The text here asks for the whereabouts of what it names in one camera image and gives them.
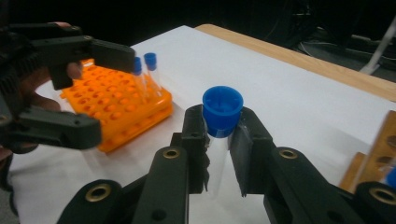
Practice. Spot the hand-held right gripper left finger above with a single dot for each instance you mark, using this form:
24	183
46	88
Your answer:
194	140

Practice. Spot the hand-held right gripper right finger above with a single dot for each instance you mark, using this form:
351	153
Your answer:
252	146

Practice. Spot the clear test tube blue cap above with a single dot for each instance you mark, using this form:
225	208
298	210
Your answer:
151	60
222	109
391	178
138	66

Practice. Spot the orange plastic test tube rack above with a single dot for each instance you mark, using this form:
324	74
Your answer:
124	102

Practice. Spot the wooden test tube rack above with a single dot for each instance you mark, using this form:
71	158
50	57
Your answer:
383	146

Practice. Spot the white metal stand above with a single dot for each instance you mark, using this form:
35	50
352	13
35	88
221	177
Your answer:
378	46

